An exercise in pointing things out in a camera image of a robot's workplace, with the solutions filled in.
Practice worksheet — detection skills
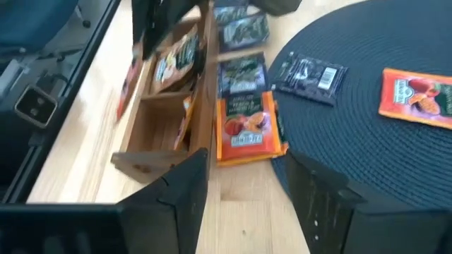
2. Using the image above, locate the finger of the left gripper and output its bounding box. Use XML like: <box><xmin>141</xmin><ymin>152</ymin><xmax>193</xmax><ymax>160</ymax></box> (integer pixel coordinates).
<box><xmin>143</xmin><ymin>0</ymin><xmax>209</xmax><ymax>60</ymax></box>
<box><xmin>131</xmin><ymin>0</ymin><xmax>156</xmax><ymax>47</ymax></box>

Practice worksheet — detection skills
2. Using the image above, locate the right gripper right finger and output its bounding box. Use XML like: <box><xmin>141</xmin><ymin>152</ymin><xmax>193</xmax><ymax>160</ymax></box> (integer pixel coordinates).
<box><xmin>285</xmin><ymin>152</ymin><xmax>367</xmax><ymax>254</ymax></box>

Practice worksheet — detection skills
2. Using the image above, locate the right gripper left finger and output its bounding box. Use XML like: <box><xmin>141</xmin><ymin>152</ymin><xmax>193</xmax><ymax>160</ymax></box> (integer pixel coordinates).
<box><xmin>118</xmin><ymin>147</ymin><xmax>209</xmax><ymax>254</ymax></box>

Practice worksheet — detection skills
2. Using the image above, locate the beige fruit tea bag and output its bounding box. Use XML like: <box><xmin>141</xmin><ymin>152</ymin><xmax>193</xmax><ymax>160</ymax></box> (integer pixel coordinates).
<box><xmin>149</xmin><ymin>25</ymin><xmax>203</xmax><ymax>96</ymax></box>

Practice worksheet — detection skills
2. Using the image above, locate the orange peach tea bag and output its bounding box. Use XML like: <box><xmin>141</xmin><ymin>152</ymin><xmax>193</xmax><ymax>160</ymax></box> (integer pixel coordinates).
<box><xmin>216</xmin><ymin>100</ymin><xmax>290</xmax><ymax>168</ymax></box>
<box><xmin>378</xmin><ymin>67</ymin><xmax>452</xmax><ymax>131</ymax></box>
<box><xmin>115</xmin><ymin>44</ymin><xmax>145</xmax><ymax>123</ymax></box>
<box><xmin>172</xmin><ymin>89</ymin><xmax>200</xmax><ymax>151</ymax></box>
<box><xmin>215</xmin><ymin>90</ymin><xmax>284</xmax><ymax>162</ymax></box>

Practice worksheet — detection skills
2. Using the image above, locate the wooden three-compartment tea box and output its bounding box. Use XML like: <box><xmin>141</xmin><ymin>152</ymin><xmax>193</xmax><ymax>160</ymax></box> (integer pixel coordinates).
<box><xmin>109</xmin><ymin>6</ymin><xmax>220</xmax><ymax>185</ymax></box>

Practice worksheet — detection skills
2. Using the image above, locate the dark blue blackcurrant tea bag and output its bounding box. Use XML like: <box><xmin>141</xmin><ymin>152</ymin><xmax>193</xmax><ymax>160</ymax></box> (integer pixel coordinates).
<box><xmin>216</xmin><ymin>52</ymin><xmax>270</xmax><ymax>99</ymax></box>
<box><xmin>270</xmin><ymin>52</ymin><xmax>349</xmax><ymax>107</ymax></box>
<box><xmin>212</xmin><ymin>4</ymin><xmax>250</xmax><ymax>25</ymax></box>
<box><xmin>218</xmin><ymin>13</ymin><xmax>271</xmax><ymax>54</ymax></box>

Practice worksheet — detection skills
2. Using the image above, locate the round dark woven placemat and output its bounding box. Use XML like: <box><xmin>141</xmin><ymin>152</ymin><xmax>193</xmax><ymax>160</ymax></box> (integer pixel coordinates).
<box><xmin>266</xmin><ymin>0</ymin><xmax>452</xmax><ymax>212</ymax></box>

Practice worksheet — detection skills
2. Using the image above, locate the blue office chair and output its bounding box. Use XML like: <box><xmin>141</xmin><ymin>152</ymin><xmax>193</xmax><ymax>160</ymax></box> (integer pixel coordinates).
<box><xmin>0</xmin><ymin>0</ymin><xmax>92</xmax><ymax>57</ymax></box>

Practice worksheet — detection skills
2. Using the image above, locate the black aluminium table frame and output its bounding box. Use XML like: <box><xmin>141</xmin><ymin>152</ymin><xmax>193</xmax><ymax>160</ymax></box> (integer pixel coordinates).
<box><xmin>0</xmin><ymin>0</ymin><xmax>123</xmax><ymax>205</ymax></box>

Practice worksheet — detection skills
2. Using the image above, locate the black table-level camera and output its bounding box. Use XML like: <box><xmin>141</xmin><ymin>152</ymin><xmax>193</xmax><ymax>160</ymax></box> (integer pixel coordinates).
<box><xmin>13</xmin><ymin>85</ymin><xmax>59</xmax><ymax>129</ymax></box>

